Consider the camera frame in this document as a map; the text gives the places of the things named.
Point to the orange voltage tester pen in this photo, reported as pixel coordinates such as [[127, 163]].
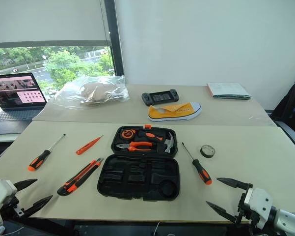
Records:
[[86, 147]]

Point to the black electrical tape roll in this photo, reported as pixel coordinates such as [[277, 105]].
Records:
[[204, 153]]

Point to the black handheld game console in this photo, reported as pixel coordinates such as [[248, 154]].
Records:
[[159, 96]]

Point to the white roller blind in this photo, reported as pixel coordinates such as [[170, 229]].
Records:
[[46, 19]]

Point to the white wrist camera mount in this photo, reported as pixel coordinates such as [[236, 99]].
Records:
[[0, 191], [259, 199]]

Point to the clear plastic bag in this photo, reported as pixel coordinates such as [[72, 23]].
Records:
[[68, 94]]

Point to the black office chair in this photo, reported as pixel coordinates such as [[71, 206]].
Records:
[[292, 110]]

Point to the orange black utility knife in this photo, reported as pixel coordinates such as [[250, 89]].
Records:
[[76, 180]]

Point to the orange black tape measure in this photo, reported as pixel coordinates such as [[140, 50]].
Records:
[[127, 134]]

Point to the open grey laptop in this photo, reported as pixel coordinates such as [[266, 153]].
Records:
[[17, 98]]

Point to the black plastic tool case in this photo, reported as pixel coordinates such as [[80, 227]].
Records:
[[127, 179]]

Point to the stack of booklets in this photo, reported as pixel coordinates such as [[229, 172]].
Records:
[[228, 90]]

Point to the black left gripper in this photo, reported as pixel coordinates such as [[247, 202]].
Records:
[[12, 209]]

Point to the beige item inside bag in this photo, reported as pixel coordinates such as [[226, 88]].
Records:
[[98, 92]]

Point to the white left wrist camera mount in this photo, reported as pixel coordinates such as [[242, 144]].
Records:
[[0, 191]]

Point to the black window frame post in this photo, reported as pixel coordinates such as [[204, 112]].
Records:
[[114, 37]]

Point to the yellow canvas sneaker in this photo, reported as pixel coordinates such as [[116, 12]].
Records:
[[171, 113]]

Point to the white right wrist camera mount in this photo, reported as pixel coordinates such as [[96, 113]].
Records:
[[259, 199]]

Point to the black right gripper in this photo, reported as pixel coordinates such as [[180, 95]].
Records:
[[244, 214]]

